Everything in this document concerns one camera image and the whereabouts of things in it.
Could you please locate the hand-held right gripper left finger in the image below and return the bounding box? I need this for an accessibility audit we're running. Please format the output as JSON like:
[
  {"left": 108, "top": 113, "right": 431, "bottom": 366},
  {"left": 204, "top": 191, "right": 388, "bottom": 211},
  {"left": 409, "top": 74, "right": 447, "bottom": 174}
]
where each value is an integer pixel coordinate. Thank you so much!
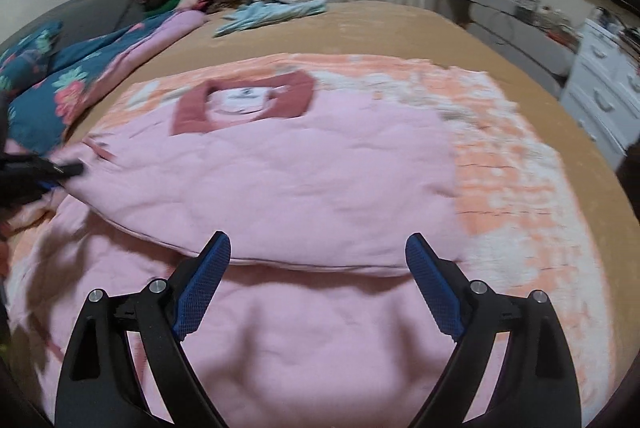
[{"left": 54, "top": 231, "right": 232, "bottom": 428}]

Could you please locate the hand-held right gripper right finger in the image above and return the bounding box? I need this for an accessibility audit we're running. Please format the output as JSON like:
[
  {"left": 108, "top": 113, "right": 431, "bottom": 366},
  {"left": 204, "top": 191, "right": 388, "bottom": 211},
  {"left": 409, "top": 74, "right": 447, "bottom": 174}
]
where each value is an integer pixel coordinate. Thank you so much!
[{"left": 405, "top": 233, "right": 583, "bottom": 428}]

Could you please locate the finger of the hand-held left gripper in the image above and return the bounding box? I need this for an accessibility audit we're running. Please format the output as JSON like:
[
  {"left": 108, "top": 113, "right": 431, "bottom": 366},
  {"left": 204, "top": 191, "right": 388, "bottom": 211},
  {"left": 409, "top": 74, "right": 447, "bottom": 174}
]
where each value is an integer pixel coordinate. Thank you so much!
[{"left": 37, "top": 160, "right": 85, "bottom": 193}]

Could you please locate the pink quilted garment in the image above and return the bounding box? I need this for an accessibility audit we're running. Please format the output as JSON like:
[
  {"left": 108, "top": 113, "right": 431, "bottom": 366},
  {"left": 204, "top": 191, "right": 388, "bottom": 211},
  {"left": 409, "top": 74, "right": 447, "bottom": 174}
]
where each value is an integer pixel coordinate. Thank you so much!
[{"left": 10, "top": 70, "right": 506, "bottom": 428}]

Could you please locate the blue floral comforter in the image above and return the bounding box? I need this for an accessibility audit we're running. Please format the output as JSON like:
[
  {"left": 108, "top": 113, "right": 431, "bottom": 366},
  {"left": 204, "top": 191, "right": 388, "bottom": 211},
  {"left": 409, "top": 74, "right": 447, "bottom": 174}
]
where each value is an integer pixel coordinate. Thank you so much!
[{"left": 0, "top": 10, "right": 211, "bottom": 153}]

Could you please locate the blue floral pillow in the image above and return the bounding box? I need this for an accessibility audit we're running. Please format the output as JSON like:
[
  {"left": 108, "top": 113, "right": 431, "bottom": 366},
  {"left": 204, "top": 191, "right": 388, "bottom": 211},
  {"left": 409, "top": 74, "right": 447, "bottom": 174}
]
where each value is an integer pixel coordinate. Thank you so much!
[{"left": 0, "top": 20, "right": 65, "bottom": 86}]

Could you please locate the orange plaid blanket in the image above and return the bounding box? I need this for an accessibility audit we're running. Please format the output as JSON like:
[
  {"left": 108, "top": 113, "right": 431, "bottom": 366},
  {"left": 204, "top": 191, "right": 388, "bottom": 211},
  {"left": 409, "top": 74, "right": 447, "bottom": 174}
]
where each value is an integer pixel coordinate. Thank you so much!
[{"left": 0, "top": 52, "right": 608, "bottom": 428}]

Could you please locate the grey pillow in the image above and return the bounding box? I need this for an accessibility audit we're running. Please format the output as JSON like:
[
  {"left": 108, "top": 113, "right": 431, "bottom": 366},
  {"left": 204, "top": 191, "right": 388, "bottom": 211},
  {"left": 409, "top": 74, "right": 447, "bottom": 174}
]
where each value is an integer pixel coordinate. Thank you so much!
[{"left": 0, "top": 0, "right": 148, "bottom": 53}]

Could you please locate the bed with tan sheet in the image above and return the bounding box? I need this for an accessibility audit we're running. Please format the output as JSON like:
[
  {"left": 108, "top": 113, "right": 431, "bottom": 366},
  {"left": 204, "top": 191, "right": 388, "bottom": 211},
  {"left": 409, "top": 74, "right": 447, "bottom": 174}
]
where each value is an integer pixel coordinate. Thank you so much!
[{"left": 0, "top": 0, "right": 640, "bottom": 428}]

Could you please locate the white drawer cabinet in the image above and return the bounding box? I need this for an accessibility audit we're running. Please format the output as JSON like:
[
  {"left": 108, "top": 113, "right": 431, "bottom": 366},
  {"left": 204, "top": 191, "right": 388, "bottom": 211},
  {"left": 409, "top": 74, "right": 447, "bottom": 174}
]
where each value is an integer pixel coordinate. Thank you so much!
[{"left": 559, "top": 18, "right": 640, "bottom": 169}]

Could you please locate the light blue garment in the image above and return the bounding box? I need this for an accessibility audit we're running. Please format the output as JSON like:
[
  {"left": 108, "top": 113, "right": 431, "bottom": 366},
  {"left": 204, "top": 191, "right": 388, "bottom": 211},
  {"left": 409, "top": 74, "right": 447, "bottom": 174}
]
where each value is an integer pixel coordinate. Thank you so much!
[{"left": 212, "top": 0, "right": 328, "bottom": 38}]

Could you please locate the grey wall shelf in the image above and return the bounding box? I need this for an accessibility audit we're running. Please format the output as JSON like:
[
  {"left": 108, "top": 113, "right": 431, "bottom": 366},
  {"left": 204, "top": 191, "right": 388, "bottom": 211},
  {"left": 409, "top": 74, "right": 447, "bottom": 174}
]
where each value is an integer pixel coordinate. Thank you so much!
[{"left": 440, "top": 0, "right": 581, "bottom": 98}]

